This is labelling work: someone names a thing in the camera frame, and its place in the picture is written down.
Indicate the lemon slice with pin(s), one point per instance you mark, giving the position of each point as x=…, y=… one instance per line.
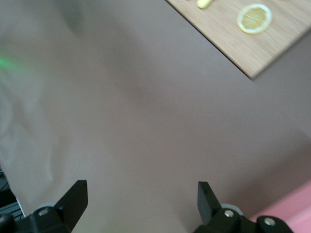
x=253, y=19

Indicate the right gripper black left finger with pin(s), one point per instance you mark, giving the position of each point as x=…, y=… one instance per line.
x=70, y=206

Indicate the brown table cover sheet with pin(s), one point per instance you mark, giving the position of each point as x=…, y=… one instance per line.
x=145, y=121

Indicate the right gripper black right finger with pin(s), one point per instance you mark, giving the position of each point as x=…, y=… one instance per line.
x=209, y=206

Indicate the yellow plastic fork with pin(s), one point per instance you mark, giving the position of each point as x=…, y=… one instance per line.
x=204, y=3

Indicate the wooden cutting board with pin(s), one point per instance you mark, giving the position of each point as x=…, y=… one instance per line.
x=243, y=46

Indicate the pink plastic bin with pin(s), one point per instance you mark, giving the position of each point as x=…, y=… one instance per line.
x=286, y=208

